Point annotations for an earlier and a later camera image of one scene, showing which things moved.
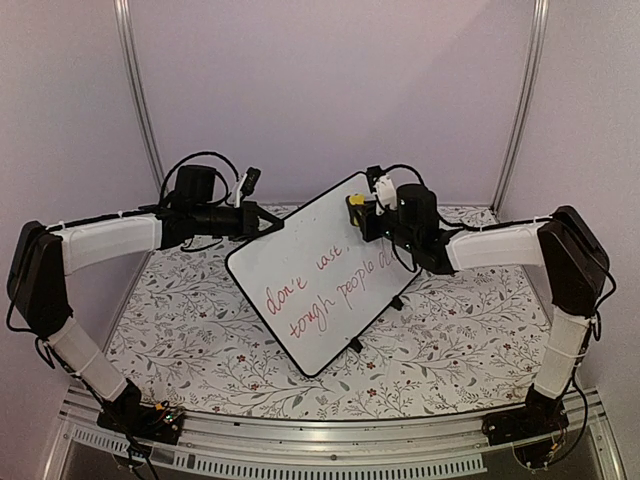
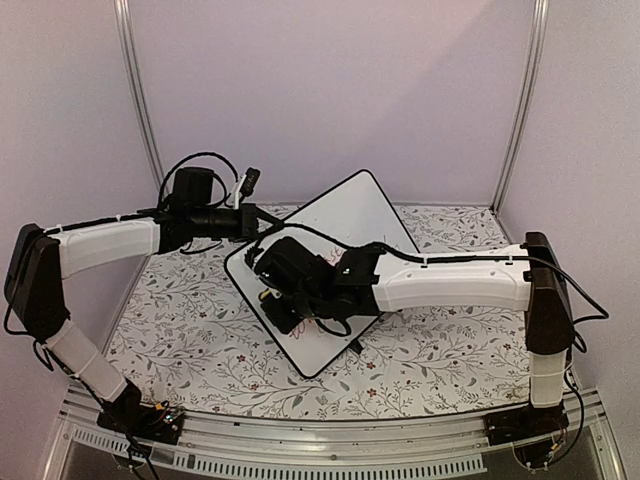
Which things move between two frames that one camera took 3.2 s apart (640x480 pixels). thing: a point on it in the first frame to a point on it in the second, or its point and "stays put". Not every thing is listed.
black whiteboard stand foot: x=356 y=344 stays put
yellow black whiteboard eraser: x=356 y=204 to x=264 y=294
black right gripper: x=366 y=224 to x=283 y=322
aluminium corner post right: x=540 y=20 stays put
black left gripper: x=250 y=214 stays put
